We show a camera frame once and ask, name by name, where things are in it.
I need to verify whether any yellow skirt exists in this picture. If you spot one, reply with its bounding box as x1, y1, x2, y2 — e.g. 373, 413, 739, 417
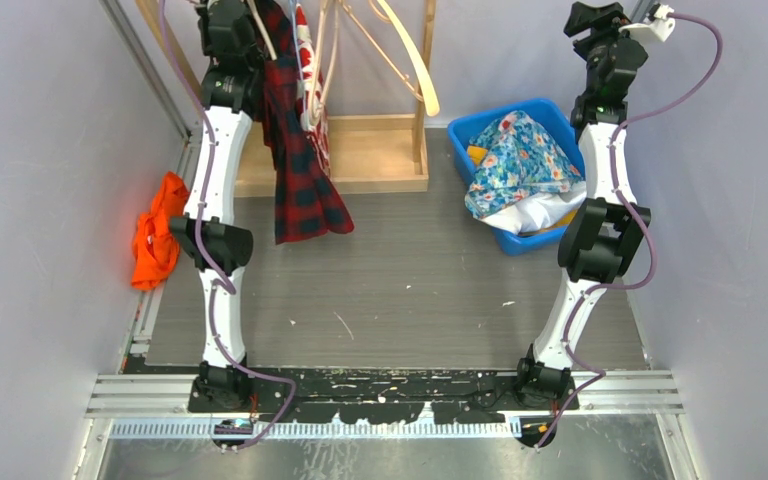
466, 145, 488, 166

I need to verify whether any wooden clothes rack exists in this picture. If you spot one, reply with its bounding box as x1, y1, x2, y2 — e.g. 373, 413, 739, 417
133, 1, 437, 198

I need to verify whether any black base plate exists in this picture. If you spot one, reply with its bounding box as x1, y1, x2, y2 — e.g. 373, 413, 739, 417
187, 364, 575, 425

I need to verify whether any red white floral garment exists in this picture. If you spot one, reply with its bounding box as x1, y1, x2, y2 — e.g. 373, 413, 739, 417
296, 19, 331, 177

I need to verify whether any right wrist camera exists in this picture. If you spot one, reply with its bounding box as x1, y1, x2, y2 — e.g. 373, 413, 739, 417
619, 1, 676, 46

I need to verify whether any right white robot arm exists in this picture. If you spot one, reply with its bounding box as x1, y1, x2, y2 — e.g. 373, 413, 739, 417
513, 1, 651, 411

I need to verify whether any purple cable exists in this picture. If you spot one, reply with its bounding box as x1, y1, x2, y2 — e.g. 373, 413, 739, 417
157, 0, 299, 452
533, 13, 724, 452

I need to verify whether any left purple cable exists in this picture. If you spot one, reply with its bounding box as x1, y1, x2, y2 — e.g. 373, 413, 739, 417
157, 0, 299, 452

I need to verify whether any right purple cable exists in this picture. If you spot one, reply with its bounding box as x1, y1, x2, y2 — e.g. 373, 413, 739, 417
533, 13, 724, 452

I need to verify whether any beige plastic hanger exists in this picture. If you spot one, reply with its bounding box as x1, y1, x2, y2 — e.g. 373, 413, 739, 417
307, 0, 340, 126
338, 0, 441, 117

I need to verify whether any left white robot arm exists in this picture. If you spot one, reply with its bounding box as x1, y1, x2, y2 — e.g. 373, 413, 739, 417
169, 1, 263, 413

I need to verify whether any blue wire hanger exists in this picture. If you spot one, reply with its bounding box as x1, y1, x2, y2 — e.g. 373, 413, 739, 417
290, 1, 309, 116

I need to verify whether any orange cloth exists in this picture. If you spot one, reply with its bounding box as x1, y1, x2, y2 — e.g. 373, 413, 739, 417
131, 171, 190, 291

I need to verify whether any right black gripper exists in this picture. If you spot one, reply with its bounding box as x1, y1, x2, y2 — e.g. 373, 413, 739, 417
562, 2, 647, 96

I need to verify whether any blue floral garment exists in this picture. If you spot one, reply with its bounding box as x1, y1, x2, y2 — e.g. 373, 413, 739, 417
464, 110, 586, 221

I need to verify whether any red black plaid dress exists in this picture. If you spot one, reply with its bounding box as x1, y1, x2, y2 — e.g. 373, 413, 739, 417
255, 1, 354, 244

